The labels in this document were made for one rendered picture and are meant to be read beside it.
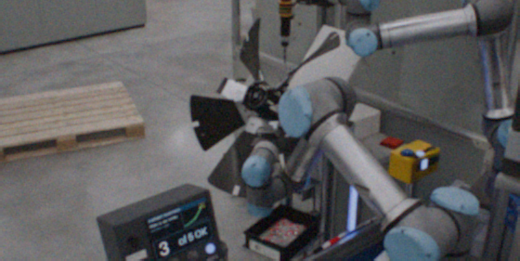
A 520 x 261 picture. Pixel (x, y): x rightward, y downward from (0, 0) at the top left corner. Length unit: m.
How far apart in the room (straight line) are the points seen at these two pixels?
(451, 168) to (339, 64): 0.66
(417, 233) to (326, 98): 0.39
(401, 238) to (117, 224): 0.63
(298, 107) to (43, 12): 6.16
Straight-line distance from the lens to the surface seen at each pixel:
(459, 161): 2.52
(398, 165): 2.06
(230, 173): 2.07
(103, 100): 5.19
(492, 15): 1.70
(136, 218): 1.37
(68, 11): 7.50
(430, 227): 1.34
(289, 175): 1.76
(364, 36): 1.63
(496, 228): 1.67
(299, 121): 1.41
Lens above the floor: 1.98
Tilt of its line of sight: 26 degrees down
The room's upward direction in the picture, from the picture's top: 1 degrees clockwise
